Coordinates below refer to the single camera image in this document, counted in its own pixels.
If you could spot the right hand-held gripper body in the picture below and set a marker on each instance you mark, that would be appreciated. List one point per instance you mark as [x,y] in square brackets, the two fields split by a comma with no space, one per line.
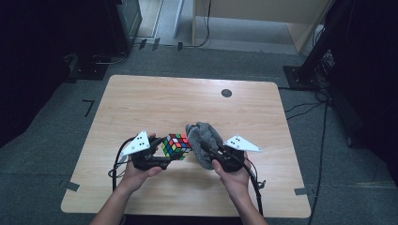
[231,159]

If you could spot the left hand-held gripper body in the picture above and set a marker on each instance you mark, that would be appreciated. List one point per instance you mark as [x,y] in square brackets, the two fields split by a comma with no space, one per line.
[139,146]

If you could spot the multicoloured puzzle cube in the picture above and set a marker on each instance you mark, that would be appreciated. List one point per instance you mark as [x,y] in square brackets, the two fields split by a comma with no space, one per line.
[176,146]

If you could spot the grey fluffy cloth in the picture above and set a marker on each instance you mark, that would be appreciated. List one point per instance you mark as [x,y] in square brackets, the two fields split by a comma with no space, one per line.
[202,134]

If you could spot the person's right hand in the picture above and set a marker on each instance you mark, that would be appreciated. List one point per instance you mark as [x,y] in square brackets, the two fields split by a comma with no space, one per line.
[236,182]

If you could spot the person's left hand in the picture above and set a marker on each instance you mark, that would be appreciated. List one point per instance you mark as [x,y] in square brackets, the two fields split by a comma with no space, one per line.
[134,179]

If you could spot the dark round table grommet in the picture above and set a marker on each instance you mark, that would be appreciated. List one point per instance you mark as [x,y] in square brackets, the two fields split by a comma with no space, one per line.
[226,93]

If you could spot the black angled floor tape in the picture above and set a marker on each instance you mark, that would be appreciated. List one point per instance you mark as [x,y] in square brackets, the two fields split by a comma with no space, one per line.
[90,106]

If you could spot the grey floor tape piece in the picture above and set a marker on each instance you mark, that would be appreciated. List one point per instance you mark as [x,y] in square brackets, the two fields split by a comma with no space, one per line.
[302,191]
[71,186]

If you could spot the black stand base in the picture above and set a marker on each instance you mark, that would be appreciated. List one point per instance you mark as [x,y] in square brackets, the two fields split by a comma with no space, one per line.
[89,70]

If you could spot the dark cabinet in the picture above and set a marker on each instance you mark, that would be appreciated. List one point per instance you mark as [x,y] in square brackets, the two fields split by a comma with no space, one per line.
[125,22]

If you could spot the black metal stand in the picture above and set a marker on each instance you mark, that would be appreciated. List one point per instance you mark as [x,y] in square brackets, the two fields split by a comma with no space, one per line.
[313,59]

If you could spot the dark curtain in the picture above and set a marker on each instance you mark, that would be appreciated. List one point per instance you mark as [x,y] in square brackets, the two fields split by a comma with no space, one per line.
[372,78]
[37,62]

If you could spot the light wooden desk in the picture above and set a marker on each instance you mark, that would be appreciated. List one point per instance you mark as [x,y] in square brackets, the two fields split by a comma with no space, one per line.
[266,12]

